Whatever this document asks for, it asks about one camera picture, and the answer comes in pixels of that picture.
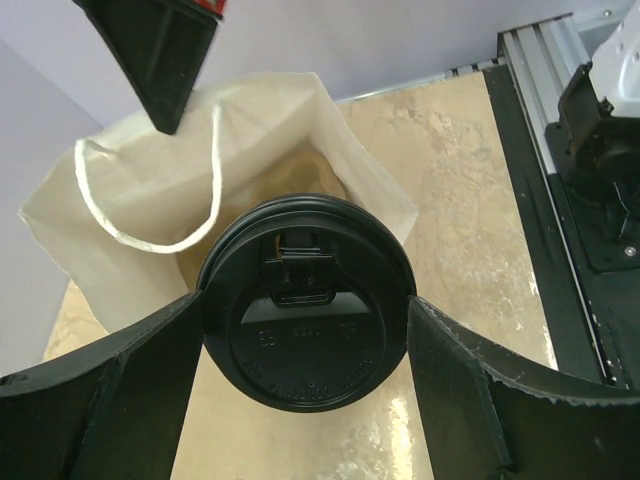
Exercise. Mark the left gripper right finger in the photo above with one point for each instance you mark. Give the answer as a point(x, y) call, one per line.
point(490, 413)

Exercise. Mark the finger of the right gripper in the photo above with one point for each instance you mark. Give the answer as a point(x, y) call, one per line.
point(160, 45)

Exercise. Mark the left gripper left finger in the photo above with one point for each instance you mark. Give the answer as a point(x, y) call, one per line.
point(113, 409)

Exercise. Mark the brown paper bag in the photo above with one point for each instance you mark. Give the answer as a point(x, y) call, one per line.
point(118, 208)

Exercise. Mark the black cup lid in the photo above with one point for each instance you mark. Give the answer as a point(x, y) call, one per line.
point(305, 301)

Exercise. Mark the brown cup carrier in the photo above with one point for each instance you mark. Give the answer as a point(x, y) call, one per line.
point(301, 171)

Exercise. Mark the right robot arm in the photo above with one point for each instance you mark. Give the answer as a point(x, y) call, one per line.
point(583, 107)

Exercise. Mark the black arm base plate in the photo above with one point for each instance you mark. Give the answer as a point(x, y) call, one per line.
point(593, 318)

